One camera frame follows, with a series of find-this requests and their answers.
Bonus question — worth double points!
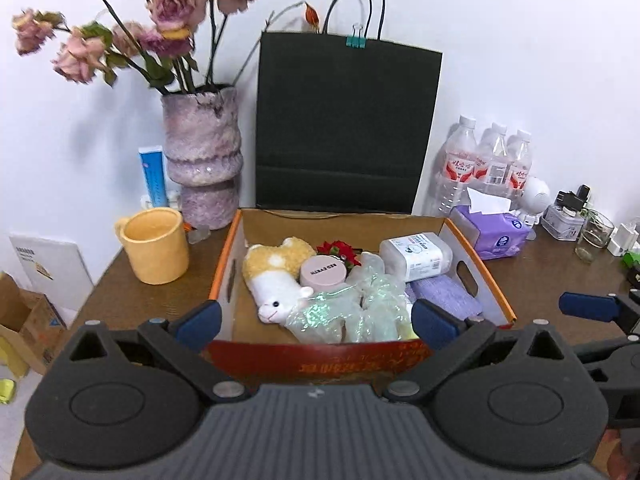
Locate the open brown cardboard box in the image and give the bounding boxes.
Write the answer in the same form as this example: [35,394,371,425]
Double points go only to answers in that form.
[0,272,68,376]

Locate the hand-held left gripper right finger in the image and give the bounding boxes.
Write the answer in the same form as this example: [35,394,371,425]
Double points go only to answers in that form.
[382,299,578,403]

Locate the yellow mug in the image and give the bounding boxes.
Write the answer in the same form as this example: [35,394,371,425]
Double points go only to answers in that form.
[115,207,191,286]

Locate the yellow plastic bag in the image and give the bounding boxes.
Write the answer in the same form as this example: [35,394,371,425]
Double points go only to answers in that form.
[0,335,28,380]

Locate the iridescent plastic bag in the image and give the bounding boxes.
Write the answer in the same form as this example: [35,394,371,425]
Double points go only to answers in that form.
[286,252,416,345]

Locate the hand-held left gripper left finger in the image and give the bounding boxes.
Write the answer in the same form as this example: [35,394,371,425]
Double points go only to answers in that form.
[64,300,251,403]

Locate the white plastic container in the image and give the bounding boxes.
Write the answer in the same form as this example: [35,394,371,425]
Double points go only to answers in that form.
[378,232,453,283]

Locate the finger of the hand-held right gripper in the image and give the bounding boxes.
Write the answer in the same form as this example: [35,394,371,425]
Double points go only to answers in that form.
[572,335,640,368]
[559,290,640,336]

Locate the small glass jar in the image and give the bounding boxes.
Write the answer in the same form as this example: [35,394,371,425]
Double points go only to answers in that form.
[575,208,615,262]

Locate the white panel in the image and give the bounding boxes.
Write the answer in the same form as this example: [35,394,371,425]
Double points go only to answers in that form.
[9,232,95,311]

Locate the red artificial flower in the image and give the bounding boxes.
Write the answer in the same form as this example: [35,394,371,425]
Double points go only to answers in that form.
[316,240,362,268]

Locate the dried pink roses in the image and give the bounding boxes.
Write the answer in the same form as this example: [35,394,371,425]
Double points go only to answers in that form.
[11,0,321,96]

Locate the pink cosmetic jar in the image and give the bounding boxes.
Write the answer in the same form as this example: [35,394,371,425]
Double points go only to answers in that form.
[300,255,348,292]

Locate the blue white tube box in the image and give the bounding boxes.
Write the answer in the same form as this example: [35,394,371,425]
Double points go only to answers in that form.
[138,145,168,208]

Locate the black paper bag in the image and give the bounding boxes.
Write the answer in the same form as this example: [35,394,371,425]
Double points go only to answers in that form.
[255,0,443,215]

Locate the white charger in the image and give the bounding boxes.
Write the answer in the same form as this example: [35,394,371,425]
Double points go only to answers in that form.
[607,217,640,256]

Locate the purple tissue pack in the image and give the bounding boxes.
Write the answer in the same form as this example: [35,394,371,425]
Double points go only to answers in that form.
[450,186,533,261]

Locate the white round robot figurine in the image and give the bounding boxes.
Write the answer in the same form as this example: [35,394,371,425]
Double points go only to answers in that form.
[517,176,551,228]

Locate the yellow white alpaca plush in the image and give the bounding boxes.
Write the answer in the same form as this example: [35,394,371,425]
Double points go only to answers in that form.
[242,236,317,325]

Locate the red cardboard box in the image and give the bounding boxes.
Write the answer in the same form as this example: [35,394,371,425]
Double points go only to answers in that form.
[207,208,517,386]

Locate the white plastic holder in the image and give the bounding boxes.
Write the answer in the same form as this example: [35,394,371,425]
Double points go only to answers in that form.
[140,191,182,211]

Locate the purple drawstring pouch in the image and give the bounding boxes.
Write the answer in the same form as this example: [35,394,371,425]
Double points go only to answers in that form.
[405,276,483,323]

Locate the clear water bottle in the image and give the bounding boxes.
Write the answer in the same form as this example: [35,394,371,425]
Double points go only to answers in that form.
[472,121,508,196]
[505,129,532,196]
[431,115,477,216]

